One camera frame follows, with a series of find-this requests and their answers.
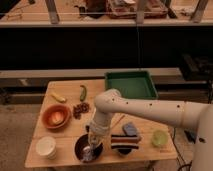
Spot grey-blue towel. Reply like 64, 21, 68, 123
82, 145, 95, 162

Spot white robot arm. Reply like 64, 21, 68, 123
88, 89, 213, 171

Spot orange food in bowl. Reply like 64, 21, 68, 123
50, 112, 64, 125

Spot green plastic tray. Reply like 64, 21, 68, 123
105, 71, 158, 99

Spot orange bowl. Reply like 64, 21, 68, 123
42, 104, 71, 130

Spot yellow banana toy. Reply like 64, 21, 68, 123
51, 92, 67, 103

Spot blue sponge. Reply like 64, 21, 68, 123
122, 122, 138, 136

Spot brown grape cluster toy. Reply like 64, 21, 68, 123
73, 102, 90, 119

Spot black cables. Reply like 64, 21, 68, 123
169, 127, 201, 171

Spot light green cup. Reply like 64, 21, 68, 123
151, 130, 168, 147

